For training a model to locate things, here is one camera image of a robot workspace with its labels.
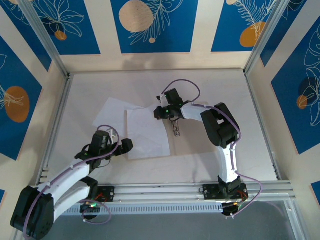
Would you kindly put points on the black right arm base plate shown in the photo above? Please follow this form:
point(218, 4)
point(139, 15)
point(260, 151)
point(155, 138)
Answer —
point(210, 192)

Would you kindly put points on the white paper sheet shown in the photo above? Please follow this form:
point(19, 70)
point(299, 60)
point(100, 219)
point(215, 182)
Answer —
point(110, 112)
point(147, 135)

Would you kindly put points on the aluminium mounting rail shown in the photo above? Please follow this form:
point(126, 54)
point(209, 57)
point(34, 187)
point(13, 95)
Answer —
point(160, 192)

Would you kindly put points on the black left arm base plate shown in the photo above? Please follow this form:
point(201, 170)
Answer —
point(111, 191)

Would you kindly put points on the grey glossy panel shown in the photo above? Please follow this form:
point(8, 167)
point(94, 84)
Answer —
point(162, 227)

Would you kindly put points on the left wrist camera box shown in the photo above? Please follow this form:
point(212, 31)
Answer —
point(112, 135)

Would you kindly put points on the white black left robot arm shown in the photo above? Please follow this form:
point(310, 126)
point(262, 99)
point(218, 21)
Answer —
point(67, 175)

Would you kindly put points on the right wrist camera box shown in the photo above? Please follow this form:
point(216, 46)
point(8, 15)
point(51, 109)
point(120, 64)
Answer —
point(162, 100)

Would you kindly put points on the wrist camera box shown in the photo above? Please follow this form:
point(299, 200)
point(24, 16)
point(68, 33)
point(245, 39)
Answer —
point(162, 100)
point(112, 135)

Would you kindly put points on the aluminium frame post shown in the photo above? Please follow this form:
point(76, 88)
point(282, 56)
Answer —
point(40, 27)
point(265, 32)

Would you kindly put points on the metal folder clip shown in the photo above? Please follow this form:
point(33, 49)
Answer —
point(176, 128)

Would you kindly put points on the aluminium table side rail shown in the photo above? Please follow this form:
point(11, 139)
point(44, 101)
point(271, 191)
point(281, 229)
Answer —
point(56, 122)
point(258, 110)

